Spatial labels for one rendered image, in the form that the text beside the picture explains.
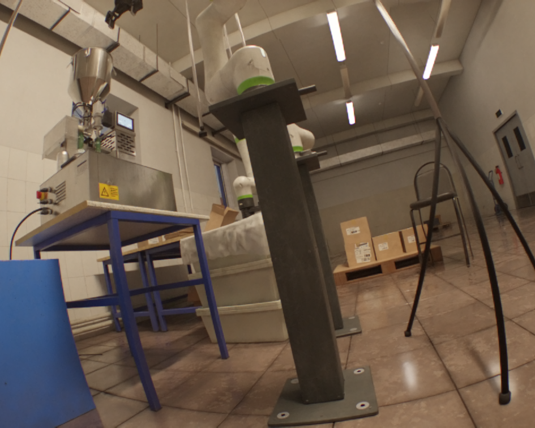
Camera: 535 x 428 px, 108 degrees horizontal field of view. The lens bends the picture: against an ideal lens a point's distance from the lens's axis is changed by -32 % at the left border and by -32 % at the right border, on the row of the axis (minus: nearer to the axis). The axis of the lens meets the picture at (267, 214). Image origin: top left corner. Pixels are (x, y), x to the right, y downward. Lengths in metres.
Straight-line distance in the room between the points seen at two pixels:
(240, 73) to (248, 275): 1.02
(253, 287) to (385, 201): 9.87
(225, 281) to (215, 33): 1.27
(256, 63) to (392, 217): 10.41
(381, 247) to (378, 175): 8.29
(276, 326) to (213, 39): 1.40
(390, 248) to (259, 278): 1.93
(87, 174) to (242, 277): 0.94
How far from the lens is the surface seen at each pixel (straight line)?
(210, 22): 1.30
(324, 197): 11.24
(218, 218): 2.87
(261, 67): 0.95
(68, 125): 1.57
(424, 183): 2.84
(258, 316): 1.56
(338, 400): 0.87
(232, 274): 1.58
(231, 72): 1.00
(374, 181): 11.24
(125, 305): 0.99
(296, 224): 0.75
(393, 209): 11.14
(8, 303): 1.07
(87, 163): 1.22
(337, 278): 3.00
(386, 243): 3.14
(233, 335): 1.71
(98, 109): 1.59
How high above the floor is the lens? 0.47
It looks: 8 degrees up
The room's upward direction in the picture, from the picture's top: 12 degrees counter-clockwise
